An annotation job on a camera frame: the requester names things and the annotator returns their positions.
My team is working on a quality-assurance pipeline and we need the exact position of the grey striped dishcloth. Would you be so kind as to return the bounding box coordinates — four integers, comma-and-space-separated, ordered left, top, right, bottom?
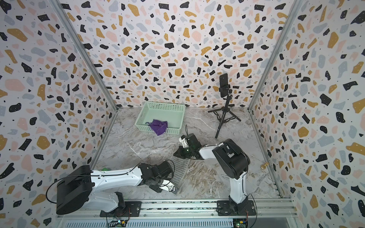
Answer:
168, 156, 190, 188

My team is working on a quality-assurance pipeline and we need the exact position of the purple cloth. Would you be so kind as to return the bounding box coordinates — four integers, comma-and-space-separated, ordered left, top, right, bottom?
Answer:
146, 119, 168, 136

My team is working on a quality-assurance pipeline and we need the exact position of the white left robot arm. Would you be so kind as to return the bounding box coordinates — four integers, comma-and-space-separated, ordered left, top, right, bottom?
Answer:
56, 161, 178, 215

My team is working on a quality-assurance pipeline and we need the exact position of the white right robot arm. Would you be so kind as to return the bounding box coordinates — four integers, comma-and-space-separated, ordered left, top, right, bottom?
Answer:
174, 134, 251, 216

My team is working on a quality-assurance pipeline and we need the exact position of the mint green plastic basket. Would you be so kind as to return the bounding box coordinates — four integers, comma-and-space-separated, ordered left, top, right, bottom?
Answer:
135, 102, 186, 135

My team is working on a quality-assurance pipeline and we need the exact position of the black tripod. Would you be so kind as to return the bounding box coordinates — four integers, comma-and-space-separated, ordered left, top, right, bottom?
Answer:
208, 89, 241, 139

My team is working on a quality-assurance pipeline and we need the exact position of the left circuit board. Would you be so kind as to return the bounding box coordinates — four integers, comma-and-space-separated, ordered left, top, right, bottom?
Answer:
109, 218, 128, 228

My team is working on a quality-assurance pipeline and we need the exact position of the circuit board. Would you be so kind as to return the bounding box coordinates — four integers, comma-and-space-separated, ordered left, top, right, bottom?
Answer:
233, 218, 248, 228
109, 218, 128, 228

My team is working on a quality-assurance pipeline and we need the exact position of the black smartphone on tripod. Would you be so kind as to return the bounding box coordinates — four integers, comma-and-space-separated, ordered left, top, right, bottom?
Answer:
219, 73, 230, 98

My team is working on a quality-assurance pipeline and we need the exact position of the right circuit board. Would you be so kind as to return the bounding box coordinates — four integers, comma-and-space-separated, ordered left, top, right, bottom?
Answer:
233, 218, 248, 228

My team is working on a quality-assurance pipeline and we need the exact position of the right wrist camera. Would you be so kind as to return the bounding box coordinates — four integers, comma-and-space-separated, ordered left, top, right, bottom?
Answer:
179, 135, 189, 148

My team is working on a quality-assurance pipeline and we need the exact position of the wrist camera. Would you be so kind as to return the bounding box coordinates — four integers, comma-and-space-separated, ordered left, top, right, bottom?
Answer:
159, 181, 178, 194
179, 135, 189, 148

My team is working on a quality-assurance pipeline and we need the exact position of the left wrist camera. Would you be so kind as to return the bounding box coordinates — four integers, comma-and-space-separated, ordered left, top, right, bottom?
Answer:
159, 181, 178, 194

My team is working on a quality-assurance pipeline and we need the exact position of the brass knob on wall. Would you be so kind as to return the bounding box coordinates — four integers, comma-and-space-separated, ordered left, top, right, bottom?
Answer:
260, 162, 269, 170

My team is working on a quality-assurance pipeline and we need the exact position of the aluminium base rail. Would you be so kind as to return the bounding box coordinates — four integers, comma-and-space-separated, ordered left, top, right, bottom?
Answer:
55, 199, 301, 228

